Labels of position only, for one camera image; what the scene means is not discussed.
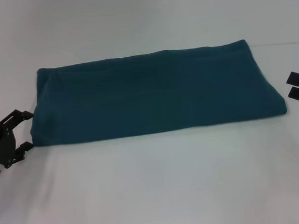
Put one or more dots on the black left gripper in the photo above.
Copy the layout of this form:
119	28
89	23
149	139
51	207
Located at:
3	143

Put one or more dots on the blue short-sleeved shirt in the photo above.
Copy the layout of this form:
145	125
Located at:
150	91

